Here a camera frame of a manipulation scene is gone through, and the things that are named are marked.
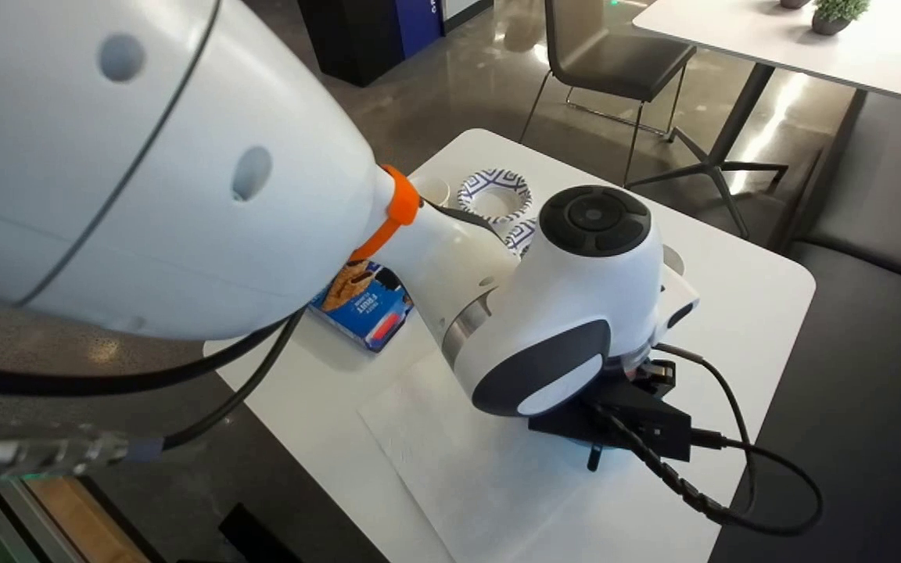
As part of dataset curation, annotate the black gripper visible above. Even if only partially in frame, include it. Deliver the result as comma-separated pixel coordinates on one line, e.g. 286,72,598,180
624,355,681,400

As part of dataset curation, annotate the small patterned saucer bowl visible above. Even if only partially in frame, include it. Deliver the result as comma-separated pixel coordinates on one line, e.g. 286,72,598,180
458,167,536,227
502,215,543,260

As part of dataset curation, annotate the white paper sheet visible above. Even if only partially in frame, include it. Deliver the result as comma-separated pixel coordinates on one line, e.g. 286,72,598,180
354,348,728,563

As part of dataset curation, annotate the dark bench sofa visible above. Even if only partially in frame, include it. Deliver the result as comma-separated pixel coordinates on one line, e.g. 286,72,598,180
711,87,901,563

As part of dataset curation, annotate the blue cardboard box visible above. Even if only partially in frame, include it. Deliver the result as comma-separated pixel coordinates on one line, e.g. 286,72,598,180
307,260,415,357

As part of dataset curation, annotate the dark metal-legged chair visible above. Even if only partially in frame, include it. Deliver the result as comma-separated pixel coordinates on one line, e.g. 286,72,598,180
517,0,700,189

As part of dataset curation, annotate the white side table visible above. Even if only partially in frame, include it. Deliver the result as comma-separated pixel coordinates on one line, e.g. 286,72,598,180
624,0,901,256

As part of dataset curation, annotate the green potted plant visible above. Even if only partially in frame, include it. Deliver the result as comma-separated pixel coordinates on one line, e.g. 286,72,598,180
811,0,872,41

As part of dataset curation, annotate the black table base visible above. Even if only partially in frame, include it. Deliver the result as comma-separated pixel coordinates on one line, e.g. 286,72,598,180
217,503,300,563

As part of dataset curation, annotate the black and blue cabinet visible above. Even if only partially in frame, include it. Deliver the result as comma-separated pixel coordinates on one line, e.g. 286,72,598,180
295,0,451,87

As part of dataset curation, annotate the wooden shelf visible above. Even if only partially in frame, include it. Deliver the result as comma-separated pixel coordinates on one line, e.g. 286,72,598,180
21,472,154,563

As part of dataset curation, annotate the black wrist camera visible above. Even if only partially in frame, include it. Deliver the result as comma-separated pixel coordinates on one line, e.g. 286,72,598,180
525,375,695,468

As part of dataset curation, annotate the black camera cable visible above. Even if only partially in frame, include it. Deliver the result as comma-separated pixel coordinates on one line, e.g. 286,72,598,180
596,340,826,543

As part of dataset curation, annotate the orange cable strap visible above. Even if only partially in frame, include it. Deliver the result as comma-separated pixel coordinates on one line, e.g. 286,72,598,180
349,163,425,262

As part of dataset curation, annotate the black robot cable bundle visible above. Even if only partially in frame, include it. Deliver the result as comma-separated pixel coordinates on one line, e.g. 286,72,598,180
0,308,310,464

